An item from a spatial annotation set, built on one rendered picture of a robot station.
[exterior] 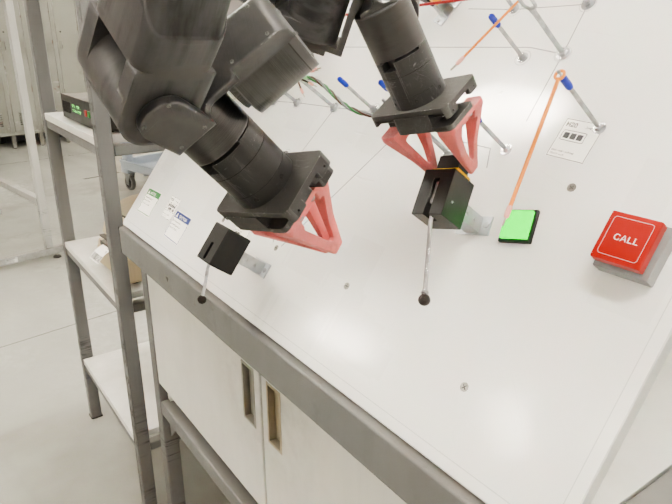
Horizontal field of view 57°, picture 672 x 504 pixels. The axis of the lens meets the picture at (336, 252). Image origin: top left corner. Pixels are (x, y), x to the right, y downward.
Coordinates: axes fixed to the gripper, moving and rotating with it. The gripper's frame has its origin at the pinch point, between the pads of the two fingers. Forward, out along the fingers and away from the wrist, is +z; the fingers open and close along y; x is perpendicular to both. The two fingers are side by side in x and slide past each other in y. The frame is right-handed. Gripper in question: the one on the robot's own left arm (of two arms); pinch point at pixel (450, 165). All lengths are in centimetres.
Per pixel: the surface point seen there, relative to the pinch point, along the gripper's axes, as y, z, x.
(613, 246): -18.6, 6.2, 5.5
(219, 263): 36.2, 5.7, 13.9
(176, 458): 104, 71, 27
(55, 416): 181, 74, 34
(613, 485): -14.4, 36.7, 13.2
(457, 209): -2.3, 2.7, 4.6
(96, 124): 96, -10, -9
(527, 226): -7.8, 7.4, 1.6
